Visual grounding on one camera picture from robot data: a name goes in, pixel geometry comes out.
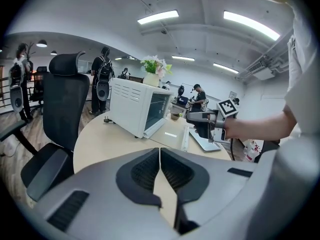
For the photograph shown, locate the cream flower vase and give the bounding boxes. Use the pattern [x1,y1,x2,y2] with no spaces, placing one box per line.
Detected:
[142,71,160,88]

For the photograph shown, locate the white slotted rail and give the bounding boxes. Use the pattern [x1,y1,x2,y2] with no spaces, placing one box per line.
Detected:
[180,124,191,152]

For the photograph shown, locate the long ceiling light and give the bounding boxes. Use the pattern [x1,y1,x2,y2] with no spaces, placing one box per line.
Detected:
[136,9,180,25]
[171,55,196,62]
[212,62,240,75]
[222,10,281,42]

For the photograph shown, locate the white bottles with red labels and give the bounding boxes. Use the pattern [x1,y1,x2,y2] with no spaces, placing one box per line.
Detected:
[243,138,264,163]

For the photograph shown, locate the white and pink flowers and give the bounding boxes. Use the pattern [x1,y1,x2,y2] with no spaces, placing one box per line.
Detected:
[139,54,173,76]

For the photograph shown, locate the white toaster oven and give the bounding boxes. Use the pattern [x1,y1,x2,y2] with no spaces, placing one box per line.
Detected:
[109,77,175,140]

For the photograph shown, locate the silver baking tray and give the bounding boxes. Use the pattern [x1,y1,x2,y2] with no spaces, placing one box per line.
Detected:
[188,128,223,152]

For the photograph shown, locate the black mesh office chair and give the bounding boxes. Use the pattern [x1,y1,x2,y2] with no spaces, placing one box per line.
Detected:
[0,50,91,203]

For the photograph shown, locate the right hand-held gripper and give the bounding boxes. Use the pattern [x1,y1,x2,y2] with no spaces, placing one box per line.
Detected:
[186,98,240,144]

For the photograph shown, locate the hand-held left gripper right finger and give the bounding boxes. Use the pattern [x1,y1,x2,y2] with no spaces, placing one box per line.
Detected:
[159,147,259,235]

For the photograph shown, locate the wooden coat stand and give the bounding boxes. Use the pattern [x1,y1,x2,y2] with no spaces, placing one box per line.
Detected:
[25,41,36,60]

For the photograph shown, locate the person's right forearm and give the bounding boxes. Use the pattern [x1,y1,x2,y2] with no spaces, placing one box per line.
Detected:
[224,107,299,143]

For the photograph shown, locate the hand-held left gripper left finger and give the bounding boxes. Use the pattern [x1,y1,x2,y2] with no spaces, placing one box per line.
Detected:
[32,147,181,240]

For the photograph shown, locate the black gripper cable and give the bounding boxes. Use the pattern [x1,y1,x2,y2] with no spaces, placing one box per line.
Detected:
[229,138,237,162]

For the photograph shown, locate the ceiling air conditioner unit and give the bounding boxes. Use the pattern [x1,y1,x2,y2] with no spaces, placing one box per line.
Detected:
[246,60,276,81]

